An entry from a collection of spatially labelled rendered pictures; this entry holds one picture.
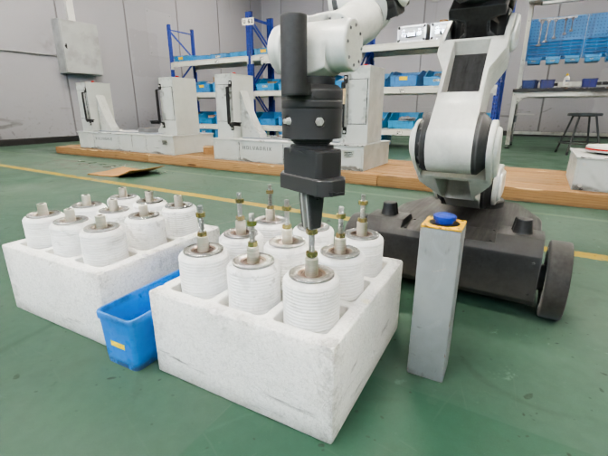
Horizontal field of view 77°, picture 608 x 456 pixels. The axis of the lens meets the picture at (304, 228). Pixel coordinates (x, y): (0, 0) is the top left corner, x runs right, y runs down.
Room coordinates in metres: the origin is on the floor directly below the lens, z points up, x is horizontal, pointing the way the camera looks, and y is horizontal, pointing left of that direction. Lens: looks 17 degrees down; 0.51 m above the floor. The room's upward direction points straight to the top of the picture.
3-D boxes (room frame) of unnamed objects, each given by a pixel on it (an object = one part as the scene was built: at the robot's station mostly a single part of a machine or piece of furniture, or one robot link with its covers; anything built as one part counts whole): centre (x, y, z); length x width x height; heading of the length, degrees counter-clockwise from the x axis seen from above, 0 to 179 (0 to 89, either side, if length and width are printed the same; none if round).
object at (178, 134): (4.39, 1.81, 0.45); 1.61 x 0.57 x 0.74; 59
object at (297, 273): (0.58, -0.01, 0.25); 0.08 x 0.08 x 0.01
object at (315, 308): (0.58, -0.01, 0.16); 0.10 x 0.10 x 0.18
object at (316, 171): (0.58, -0.01, 0.45); 0.13 x 0.10 x 0.12; 39
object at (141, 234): (0.94, 0.41, 0.16); 0.10 x 0.10 x 0.18
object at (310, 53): (0.56, -0.01, 0.57); 0.11 x 0.11 x 0.11; 62
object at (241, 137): (3.35, 0.05, 0.45); 1.45 x 0.57 x 0.74; 59
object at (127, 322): (0.80, 0.31, 0.06); 0.30 x 0.11 x 0.12; 152
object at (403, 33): (5.46, -1.45, 1.42); 0.43 x 0.37 x 0.19; 147
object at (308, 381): (0.74, 0.03, 0.09); 0.39 x 0.39 x 0.18; 62
